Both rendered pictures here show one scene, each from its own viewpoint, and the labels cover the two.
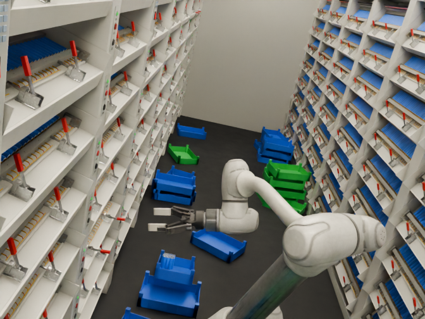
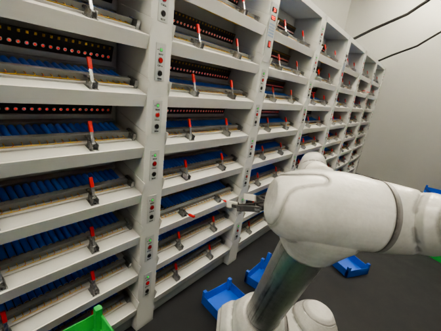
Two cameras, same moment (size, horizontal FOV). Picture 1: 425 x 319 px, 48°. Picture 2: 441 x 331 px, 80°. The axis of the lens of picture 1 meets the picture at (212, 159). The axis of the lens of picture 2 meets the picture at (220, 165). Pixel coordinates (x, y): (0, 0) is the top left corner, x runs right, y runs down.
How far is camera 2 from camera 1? 0.95 m
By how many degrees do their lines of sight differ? 37
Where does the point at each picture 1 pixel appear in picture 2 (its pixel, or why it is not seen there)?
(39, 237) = (52, 151)
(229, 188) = not seen: hidden behind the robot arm
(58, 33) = (126, 11)
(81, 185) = (140, 139)
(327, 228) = (325, 184)
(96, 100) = (146, 62)
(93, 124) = (145, 84)
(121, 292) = (239, 268)
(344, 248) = (357, 224)
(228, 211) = not seen: hidden behind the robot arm
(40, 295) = (65, 209)
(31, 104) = not seen: outside the picture
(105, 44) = (149, 10)
